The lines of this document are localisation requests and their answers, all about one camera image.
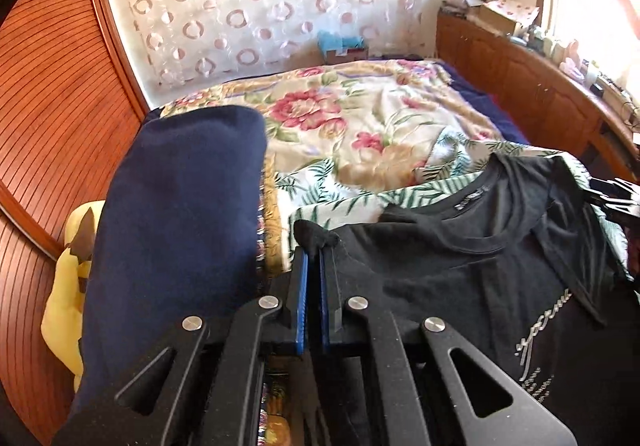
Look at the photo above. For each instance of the black t-shirt with print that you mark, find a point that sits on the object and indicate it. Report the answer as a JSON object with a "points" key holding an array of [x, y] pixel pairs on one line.
{"points": [[522, 267]]}

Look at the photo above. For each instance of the cardboard box with pink dots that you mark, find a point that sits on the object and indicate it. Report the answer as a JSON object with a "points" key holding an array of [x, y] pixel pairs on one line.
{"points": [[508, 16]]}

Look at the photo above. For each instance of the blue item on box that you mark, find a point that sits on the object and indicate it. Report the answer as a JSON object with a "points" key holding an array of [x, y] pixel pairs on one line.
{"points": [[340, 45]]}

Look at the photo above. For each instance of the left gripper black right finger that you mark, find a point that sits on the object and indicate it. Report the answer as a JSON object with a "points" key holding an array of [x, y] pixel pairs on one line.
{"points": [[334, 337]]}

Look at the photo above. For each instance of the navy blue bed sheet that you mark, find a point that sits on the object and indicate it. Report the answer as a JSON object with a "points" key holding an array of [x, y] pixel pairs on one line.
{"points": [[487, 105]]}

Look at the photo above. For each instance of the yellow plush toy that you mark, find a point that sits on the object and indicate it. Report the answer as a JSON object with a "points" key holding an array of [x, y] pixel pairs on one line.
{"points": [[61, 325]]}

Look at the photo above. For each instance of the folded navy blue garment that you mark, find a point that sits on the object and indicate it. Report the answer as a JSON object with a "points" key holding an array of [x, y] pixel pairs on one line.
{"points": [[177, 237]]}

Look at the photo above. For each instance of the wooden sideboard cabinet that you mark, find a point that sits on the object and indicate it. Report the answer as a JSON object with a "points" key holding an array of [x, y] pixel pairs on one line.
{"points": [[551, 110]]}

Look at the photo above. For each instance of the floral bed blanket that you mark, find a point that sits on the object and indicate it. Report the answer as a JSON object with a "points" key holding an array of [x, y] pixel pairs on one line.
{"points": [[334, 132]]}

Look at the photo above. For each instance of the palm leaf patterned towel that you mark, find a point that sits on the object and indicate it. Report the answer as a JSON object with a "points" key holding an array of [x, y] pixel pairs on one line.
{"points": [[430, 185]]}

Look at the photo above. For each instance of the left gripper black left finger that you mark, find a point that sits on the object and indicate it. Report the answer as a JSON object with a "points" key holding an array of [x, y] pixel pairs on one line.
{"points": [[285, 333]]}

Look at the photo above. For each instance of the wooden wardrobe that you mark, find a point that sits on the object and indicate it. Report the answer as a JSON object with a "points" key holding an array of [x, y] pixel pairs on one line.
{"points": [[69, 111]]}

